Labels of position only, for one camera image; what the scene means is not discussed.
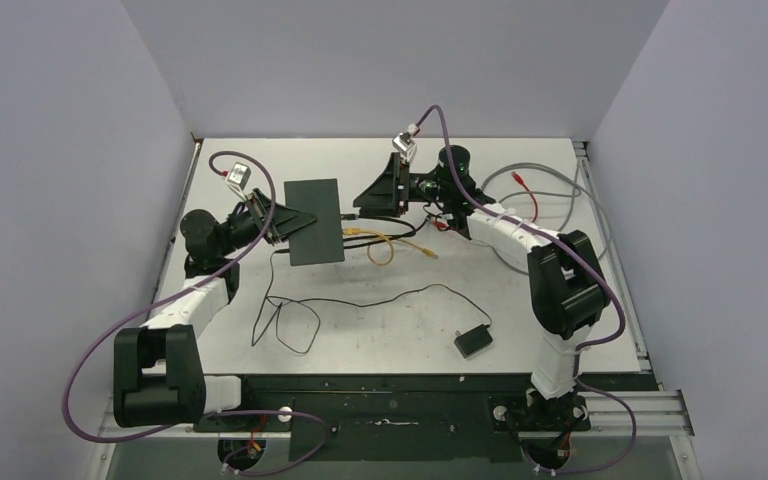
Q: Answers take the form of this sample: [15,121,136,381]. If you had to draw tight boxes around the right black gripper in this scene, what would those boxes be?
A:
[353,154,451,219]

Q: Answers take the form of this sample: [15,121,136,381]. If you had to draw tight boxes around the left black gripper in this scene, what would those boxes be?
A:
[217,189,316,257]

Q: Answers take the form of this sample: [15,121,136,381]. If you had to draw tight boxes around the black network switch box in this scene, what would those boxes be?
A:
[284,178,345,267]

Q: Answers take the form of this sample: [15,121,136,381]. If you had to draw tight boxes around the black ethernet cable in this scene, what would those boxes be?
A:
[340,211,440,252]

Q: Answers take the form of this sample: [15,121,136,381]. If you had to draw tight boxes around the red ethernet cable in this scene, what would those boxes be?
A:
[434,170,540,233]

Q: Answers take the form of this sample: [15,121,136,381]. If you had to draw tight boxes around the grey ethernet cable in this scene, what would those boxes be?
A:
[470,161,615,277]

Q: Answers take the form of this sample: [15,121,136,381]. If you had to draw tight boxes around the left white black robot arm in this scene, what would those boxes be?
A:
[113,190,317,431]

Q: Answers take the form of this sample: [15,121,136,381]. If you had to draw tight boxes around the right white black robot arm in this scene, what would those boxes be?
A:
[353,145,610,431]

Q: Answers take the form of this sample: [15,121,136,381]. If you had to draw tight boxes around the black power adapter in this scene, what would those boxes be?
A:
[454,324,493,359]

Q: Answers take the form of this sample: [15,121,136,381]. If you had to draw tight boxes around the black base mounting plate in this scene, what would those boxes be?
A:
[125,372,660,465]

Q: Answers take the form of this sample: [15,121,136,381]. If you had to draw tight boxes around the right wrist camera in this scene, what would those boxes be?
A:
[392,130,416,162]

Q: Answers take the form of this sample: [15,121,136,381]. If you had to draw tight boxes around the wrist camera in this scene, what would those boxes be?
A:
[225,162,251,192]
[392,130,416,162]

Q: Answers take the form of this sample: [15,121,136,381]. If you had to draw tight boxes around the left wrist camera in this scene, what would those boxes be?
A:
[225,162,251,192]

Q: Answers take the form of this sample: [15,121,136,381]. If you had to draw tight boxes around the yellow ethernet cable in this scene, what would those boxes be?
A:
[342,226,440,268]

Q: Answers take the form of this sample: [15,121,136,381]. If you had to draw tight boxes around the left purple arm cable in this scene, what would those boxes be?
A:
[60,150,330,480]

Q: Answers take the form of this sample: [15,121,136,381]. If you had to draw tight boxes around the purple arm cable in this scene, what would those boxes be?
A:
[60,150,330,480]
[407,104,638,478]

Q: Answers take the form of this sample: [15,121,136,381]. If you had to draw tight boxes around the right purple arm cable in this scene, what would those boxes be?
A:
[407,104,638,478]

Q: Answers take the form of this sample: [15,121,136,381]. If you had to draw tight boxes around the aluminium front rail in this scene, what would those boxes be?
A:
[97,389,695,440]

